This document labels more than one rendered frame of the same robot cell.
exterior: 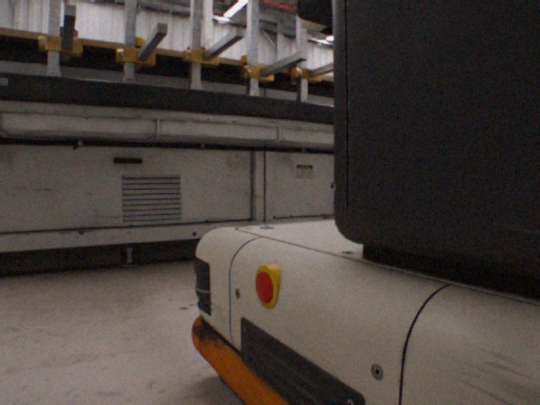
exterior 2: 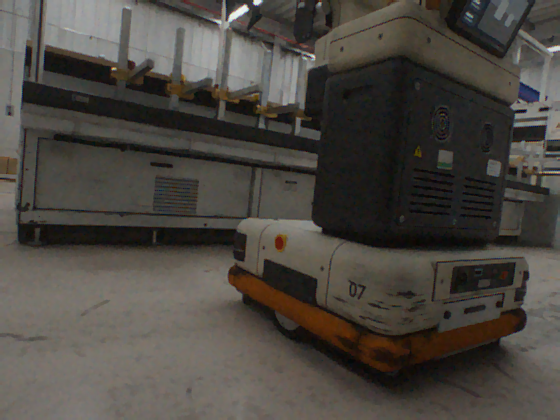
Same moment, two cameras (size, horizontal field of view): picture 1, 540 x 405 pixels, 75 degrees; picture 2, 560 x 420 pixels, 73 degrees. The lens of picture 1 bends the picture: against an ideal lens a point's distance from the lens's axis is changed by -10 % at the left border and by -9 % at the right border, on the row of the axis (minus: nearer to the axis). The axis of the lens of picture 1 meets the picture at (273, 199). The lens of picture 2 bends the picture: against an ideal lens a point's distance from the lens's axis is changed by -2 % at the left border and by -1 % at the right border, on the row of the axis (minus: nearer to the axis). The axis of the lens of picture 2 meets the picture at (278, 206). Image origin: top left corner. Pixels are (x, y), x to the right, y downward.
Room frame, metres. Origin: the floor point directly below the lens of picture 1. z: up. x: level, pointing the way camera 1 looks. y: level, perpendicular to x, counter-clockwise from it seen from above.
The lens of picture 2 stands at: (-0.58, 0.10, 0.39)
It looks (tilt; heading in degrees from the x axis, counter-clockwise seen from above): 3 degrees down; 356
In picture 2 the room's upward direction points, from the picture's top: 6 degrees clockwise
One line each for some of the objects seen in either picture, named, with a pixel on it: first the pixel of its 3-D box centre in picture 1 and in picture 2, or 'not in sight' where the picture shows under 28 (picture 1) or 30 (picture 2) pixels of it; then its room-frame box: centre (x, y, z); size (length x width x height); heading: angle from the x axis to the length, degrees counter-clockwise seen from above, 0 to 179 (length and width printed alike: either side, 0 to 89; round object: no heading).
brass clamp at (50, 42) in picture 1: (61, 46); (126, 76); (1.20, 0.71, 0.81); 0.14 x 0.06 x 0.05; 121
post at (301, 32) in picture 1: (302, 55); (299, 98); (1.71, -0.13, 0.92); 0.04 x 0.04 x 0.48; 31
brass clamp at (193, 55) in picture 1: (201, 58); (225, 96); (1.46, 0.28, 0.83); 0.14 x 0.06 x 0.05; 121
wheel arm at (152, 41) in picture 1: (146, 50); (190, 89); (1.26, 0.43, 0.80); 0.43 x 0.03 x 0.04; 31
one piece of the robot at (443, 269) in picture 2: not in sight; (482, 276); (0.28, -0.47, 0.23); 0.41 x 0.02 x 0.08; 121
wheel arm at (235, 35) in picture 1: (214, 52); (237, 94); (1.39, 0.22, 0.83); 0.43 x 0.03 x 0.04; 31
